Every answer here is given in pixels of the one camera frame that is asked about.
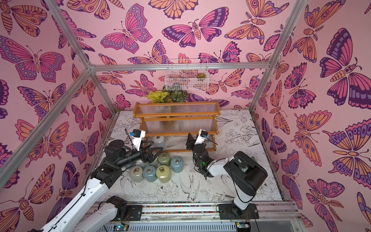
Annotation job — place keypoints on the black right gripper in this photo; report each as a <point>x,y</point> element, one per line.
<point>194,146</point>

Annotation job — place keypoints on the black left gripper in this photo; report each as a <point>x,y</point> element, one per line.
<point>148,158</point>

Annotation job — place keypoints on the white canister bottom shelf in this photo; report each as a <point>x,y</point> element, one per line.
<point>158,141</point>

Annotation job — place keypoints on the green canister shelf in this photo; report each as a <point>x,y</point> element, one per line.
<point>164,159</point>

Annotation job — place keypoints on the blue canister bottom shelf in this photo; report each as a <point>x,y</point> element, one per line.
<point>177,164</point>

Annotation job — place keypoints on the yellow-green canister bottom shelf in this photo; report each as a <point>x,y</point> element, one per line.
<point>163,173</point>

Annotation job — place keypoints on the cream canister shelf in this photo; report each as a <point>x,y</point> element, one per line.
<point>155,163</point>

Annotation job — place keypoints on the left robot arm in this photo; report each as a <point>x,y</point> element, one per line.
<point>118,156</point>

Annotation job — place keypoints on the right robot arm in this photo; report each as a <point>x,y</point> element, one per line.
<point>246,174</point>

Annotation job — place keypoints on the wooden tiered shelf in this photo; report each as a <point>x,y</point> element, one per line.
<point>179,119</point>

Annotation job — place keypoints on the green leafy plant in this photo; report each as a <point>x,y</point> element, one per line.
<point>171,96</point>

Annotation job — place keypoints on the small succulent in basket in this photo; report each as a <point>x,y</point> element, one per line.
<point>201,76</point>

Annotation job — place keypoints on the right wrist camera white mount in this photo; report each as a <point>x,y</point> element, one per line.
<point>202,137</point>

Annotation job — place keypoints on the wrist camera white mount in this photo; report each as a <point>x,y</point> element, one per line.
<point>202,137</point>
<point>136,137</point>

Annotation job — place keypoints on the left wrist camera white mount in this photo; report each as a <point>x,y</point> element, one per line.
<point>136,137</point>

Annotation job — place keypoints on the white wire basket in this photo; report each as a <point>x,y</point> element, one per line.
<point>181,74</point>

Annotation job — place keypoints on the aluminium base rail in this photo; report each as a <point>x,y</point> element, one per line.
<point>194,217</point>

